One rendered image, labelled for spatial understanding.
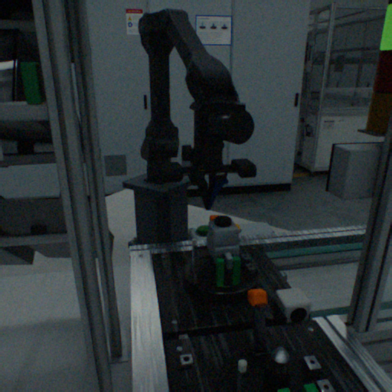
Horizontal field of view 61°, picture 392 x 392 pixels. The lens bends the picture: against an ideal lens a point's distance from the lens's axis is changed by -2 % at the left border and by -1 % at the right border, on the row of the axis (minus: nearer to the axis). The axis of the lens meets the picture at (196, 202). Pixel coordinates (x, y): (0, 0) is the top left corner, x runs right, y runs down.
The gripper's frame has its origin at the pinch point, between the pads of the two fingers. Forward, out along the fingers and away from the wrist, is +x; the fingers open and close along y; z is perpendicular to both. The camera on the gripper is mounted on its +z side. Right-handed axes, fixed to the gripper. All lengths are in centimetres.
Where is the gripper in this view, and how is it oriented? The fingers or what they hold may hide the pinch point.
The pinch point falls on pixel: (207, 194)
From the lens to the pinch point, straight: 69.2
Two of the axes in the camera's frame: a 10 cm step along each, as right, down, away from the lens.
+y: -9.8, 0.7, -1.8
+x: 0.0, 9.3, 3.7
